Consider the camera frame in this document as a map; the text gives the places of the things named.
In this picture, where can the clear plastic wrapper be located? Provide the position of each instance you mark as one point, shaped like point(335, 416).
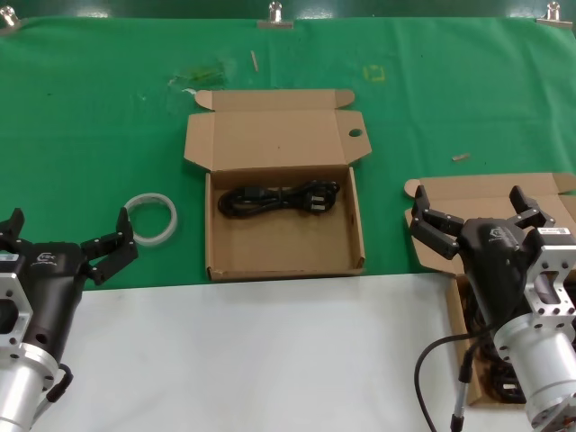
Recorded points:
point(204, 74)

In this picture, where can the open brown cardboard box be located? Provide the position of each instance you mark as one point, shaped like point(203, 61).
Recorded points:
point(477, 202)

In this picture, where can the small wooden chip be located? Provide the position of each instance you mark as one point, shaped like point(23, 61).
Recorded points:
point(461, 157)

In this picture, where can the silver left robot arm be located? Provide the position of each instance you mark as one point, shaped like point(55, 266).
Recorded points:
point(18, 391)

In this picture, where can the thin wooden stick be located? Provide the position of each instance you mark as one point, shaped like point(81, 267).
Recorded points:
point(255, 60)

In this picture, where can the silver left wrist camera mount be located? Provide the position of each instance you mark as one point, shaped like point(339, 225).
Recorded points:
point(11, 292)

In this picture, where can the clear tape roll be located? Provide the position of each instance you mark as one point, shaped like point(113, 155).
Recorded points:
point(153, 241)

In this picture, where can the cardboard box with lid hole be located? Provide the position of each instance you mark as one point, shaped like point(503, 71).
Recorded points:
point(279, 247)

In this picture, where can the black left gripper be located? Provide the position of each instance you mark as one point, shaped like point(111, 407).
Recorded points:
point(54, 288)

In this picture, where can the green table cloth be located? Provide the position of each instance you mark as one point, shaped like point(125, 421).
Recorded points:
point(90, 135)

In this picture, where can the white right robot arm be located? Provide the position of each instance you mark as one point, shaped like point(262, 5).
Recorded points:
point(540, 360)

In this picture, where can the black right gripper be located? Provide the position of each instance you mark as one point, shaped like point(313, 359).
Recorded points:
point(495, 265)

